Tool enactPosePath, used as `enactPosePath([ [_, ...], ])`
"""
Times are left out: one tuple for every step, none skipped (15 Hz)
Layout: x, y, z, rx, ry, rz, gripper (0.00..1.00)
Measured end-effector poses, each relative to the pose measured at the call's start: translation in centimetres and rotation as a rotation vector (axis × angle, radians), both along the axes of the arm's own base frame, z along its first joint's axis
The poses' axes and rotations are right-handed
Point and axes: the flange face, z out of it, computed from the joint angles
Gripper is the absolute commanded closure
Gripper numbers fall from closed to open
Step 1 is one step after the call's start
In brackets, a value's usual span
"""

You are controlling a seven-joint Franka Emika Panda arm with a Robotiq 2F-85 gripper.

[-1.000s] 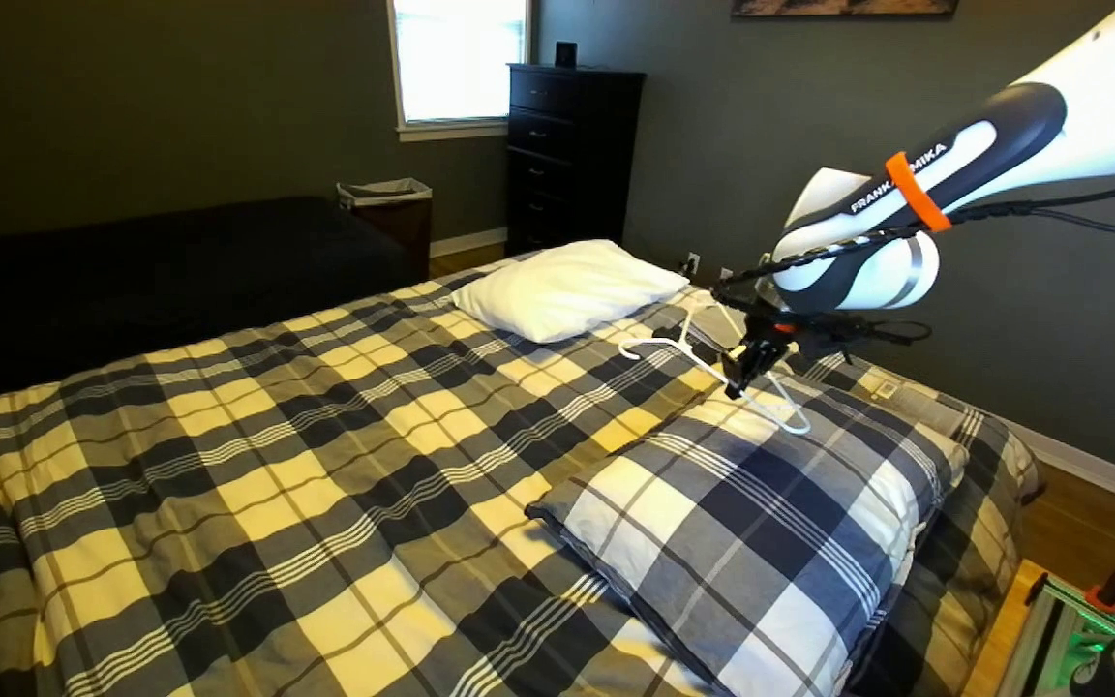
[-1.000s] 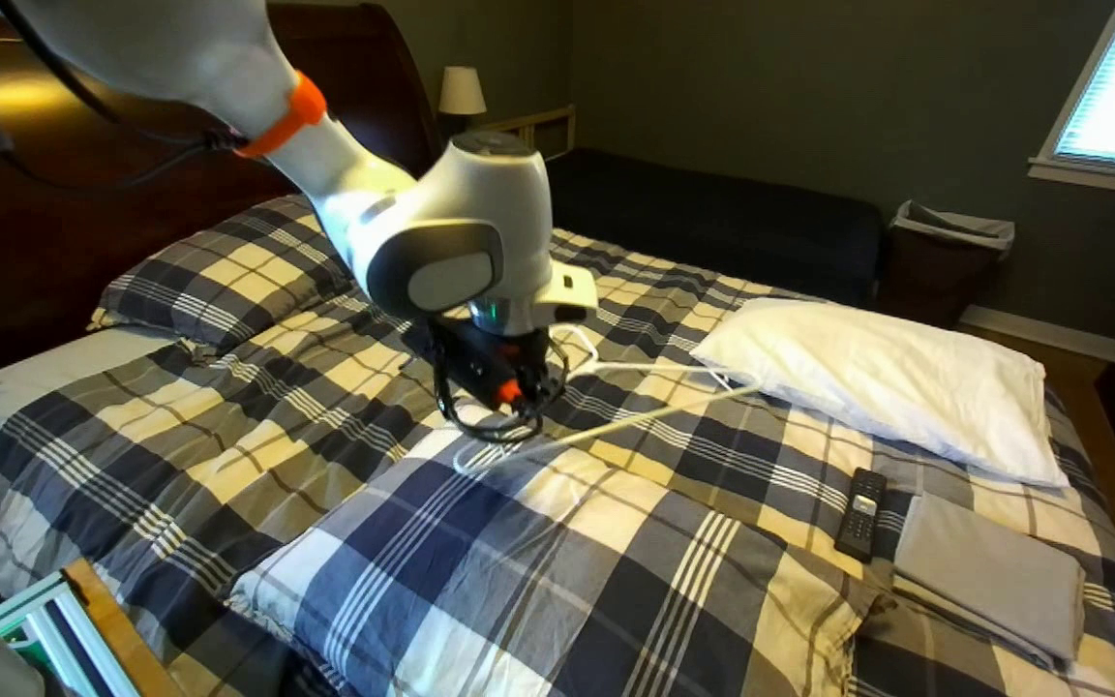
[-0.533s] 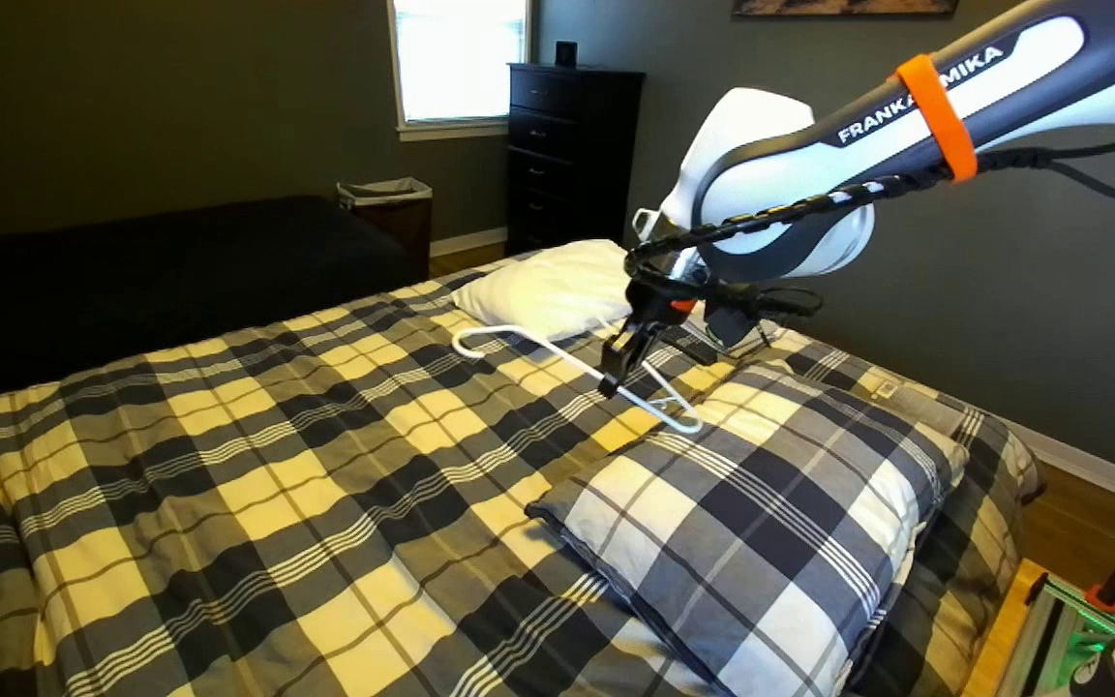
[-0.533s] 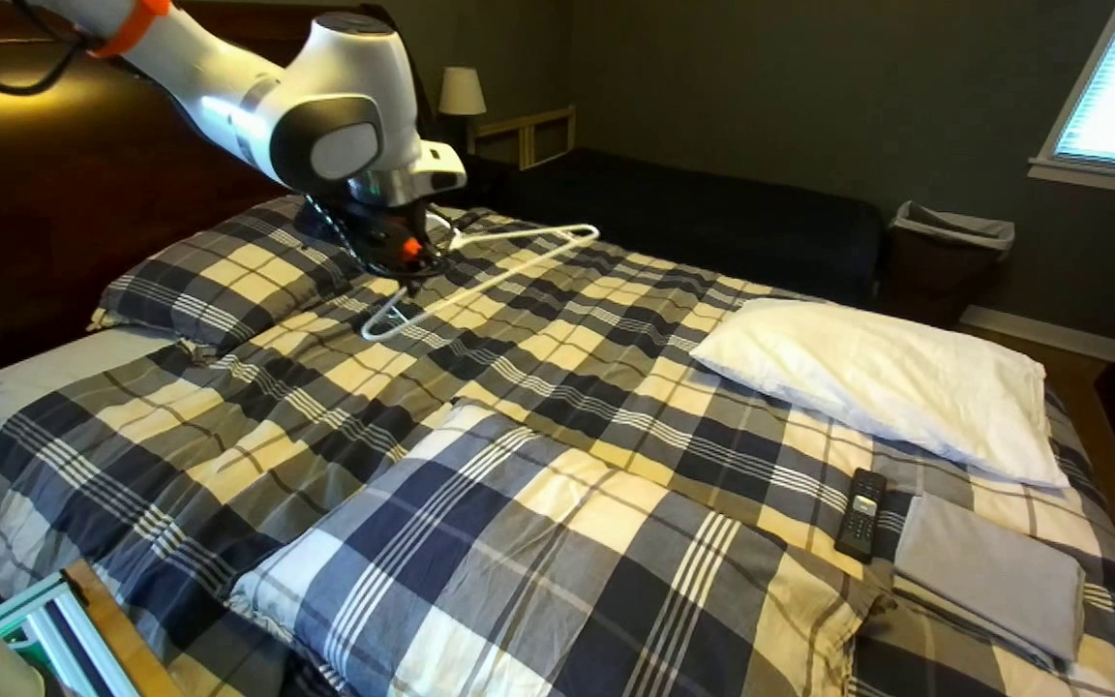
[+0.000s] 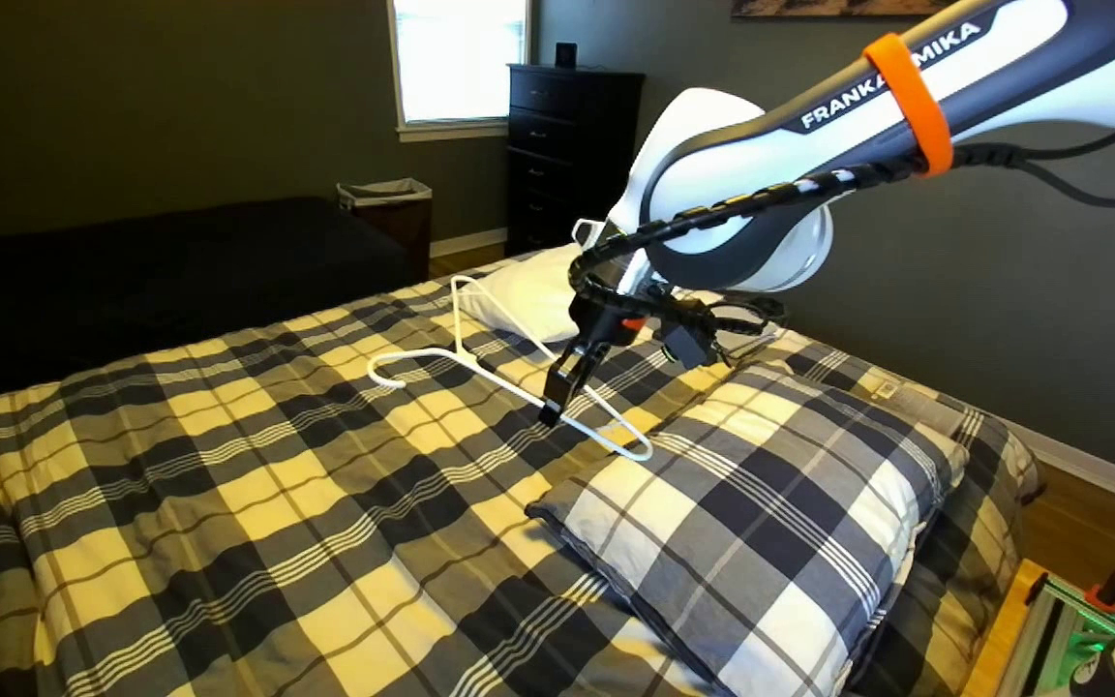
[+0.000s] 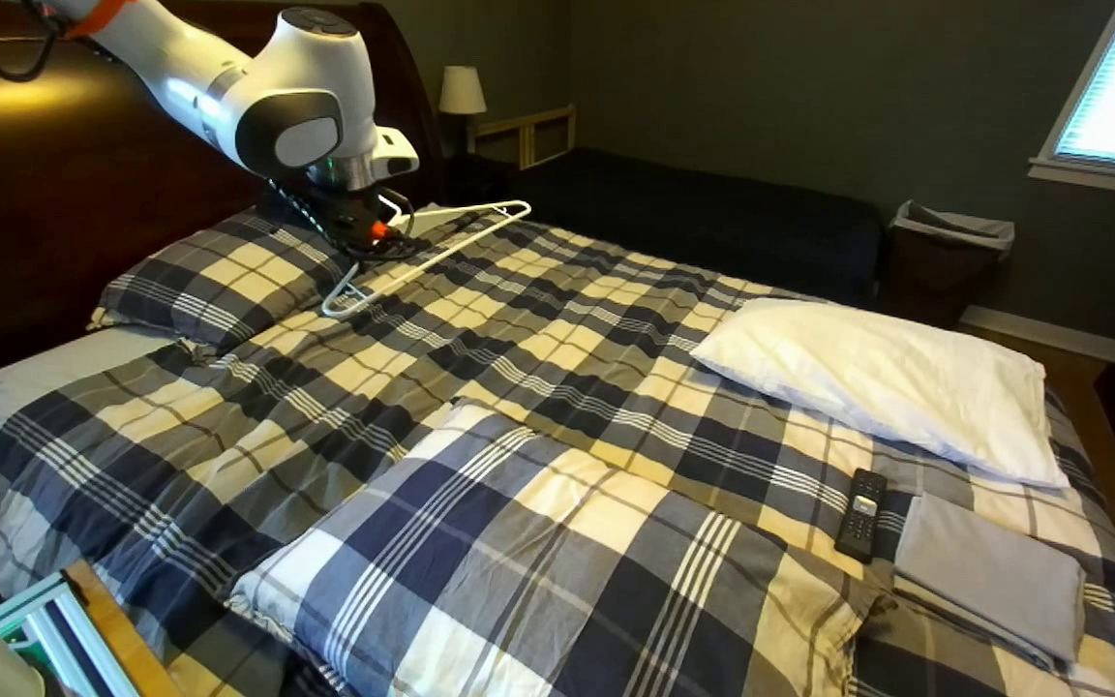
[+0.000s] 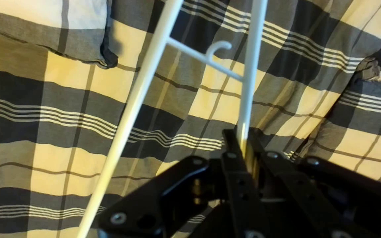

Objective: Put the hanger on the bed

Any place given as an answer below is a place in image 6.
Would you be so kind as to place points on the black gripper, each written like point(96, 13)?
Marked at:
point(349, 217)

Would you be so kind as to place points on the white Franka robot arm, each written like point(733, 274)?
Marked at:
point(233, 89)

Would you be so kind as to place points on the white bed sheet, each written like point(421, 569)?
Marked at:
point(42, 375)

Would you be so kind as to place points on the table lamp with white shade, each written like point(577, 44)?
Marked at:
point(464, 94)

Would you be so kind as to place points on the wooden nightstand shelf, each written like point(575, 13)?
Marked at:
point(526, 137)

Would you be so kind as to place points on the blue yellow plaid comforter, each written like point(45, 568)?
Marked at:
point(456, 390)

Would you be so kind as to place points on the small plaid pillow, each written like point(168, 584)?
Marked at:
point(231, 275)

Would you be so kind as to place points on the dark wooden headboard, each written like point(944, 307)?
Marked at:
point(55, 196)

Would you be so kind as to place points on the large plaid pillow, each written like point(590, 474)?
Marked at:
point(519, 584)

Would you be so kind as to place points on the white pillow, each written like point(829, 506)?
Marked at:
point(892, 380)

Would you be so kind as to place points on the teal white box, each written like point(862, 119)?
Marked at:
point(61, 640)

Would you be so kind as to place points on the black remote control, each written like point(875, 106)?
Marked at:
point(862, 513)

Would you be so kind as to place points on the gray folded cloth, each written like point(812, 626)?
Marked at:
point(989, 573)

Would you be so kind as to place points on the wooden frame piece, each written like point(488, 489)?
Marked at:
point(119, 633)

